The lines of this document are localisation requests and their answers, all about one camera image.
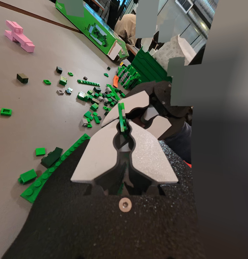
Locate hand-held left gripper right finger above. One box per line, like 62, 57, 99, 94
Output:
127, 121, 179, 184

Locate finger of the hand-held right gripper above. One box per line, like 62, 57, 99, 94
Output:
101, 90, 151, 127
143, 106, 172, 140

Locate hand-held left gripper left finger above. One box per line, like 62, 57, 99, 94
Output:
70, 119, 122, 184

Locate green brick assembly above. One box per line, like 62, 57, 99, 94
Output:
117, 102, 128, 139

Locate person's right forearm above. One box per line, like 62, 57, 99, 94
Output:
160, 121, 192, 165

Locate grey desk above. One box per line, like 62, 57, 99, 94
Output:
0, 0, 140, 259

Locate green grey brick stack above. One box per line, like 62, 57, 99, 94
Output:
117, 64, 142, 90

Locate long green studded plate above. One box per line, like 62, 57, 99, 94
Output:
20, 133, 91, 203

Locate scattered loose green bricks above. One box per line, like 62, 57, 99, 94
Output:
0, 71, 127, 185

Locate dark green flat plate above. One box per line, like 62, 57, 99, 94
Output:
41, 147, 63, 169

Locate printed white paper bag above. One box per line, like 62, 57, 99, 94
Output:
143, 34, 190, 65

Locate long green studded strip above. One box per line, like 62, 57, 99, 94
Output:
77, 79, 101, 87

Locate green toy box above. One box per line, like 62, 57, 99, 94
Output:
55, 0, 130, 61

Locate large dark green brick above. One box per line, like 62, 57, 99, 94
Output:
16, 73, 29, 84

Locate pink brick model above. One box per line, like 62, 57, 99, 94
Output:
4, 20, 35, 53

